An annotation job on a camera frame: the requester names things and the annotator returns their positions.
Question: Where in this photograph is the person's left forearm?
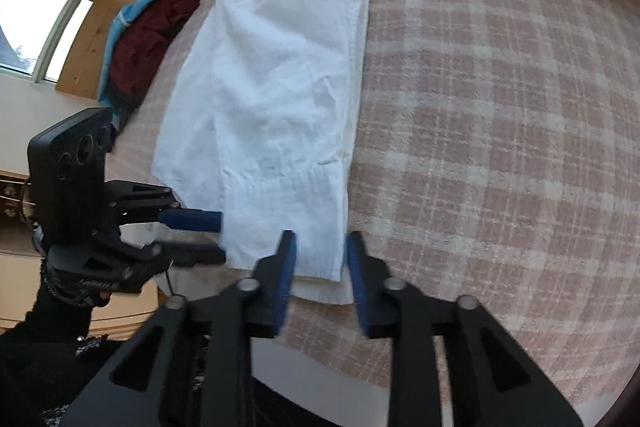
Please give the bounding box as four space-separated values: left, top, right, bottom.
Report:
0 257 115 358

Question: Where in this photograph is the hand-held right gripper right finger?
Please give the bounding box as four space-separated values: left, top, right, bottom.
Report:
346 231 583 427

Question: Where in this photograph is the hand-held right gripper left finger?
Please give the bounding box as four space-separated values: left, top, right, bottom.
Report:
59 229 297 427

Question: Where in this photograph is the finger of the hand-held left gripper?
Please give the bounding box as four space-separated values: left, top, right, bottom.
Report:
50 237 227 294
106 181 223 233

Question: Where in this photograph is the white cotton shirt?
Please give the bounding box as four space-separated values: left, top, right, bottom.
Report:
151 0 386 305

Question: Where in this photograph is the pink checked tablecloth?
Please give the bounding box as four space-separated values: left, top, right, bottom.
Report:
107 0 640 413

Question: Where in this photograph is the maroon garment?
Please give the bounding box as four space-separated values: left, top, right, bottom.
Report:
109 0 207 110

